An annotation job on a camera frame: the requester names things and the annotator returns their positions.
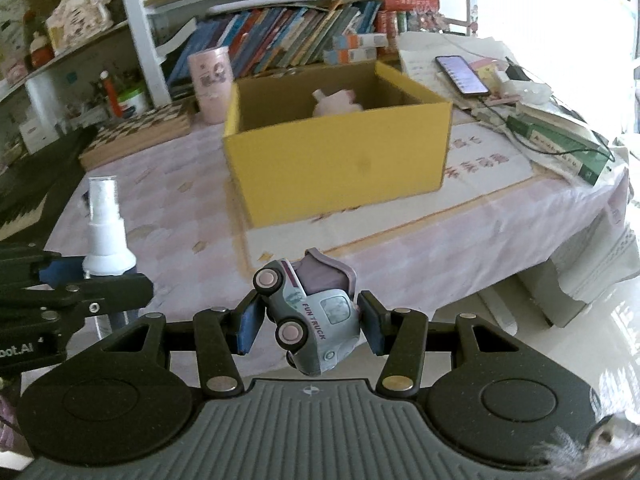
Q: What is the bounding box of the white charger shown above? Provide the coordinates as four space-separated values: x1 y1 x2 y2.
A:
499 56 554 107

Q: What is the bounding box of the stack of white papers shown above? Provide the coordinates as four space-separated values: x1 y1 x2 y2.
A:
397 30 502 107

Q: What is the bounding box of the black smartphone with pink screen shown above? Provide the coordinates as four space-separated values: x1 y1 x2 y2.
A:
434 54 491 99

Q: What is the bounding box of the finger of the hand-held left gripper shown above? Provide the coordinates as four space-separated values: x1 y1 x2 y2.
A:
0 274 155 333
0 242 86 288

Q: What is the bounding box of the red bottle with white cap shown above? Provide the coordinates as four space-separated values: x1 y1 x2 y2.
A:
98 69 124 120

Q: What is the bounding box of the red flat box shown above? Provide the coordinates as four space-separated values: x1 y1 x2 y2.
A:
374 0 441 14

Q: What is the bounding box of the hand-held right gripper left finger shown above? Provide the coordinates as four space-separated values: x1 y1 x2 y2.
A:
102 292 263 395

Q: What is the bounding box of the white bookshelf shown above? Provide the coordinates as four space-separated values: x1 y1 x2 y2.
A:
0 0 472 127

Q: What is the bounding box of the orange white small box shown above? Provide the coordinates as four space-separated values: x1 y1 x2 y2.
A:
344 33 389 49
323 47 377 65

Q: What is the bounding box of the desktop with pink checked cloth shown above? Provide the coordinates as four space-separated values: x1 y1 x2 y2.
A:
42 30 640 352

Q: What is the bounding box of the white spray bottle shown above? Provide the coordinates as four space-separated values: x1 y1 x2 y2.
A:
81 175 140 342

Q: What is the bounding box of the pink plush toy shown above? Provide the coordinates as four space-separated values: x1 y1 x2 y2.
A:
310 87 364 117

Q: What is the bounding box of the grey toy truck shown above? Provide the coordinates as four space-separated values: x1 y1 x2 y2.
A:
252 247 362 377

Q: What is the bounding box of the grey fluffy object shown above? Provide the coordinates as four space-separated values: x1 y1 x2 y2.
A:
539 411 640 480

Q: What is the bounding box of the long row of leaning books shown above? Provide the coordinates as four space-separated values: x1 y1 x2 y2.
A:
166 0 384 92

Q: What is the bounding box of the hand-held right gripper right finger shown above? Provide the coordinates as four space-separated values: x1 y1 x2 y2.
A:
356 290 533 396

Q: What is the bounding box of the black electronic keyboard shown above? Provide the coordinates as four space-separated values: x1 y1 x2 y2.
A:
0 124 100 244

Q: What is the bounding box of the floral fabric bag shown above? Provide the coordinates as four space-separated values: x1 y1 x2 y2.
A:
45 0 114 56

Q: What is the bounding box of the pink tumbler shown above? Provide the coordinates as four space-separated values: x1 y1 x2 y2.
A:
187 45 234 125

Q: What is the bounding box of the wooden checkered chessboard box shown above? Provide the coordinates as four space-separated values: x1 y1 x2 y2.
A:
78 99 196 171

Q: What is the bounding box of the thick green book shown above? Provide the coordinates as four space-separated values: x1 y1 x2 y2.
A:
506 113 617 187

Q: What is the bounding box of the yellow cardboard box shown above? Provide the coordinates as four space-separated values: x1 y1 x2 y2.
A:
222 59 454 229

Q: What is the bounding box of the white jar with green lid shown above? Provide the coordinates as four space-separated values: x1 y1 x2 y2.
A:
115 83 150 117

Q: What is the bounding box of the black cable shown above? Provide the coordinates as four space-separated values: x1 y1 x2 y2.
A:
474 57 617 182

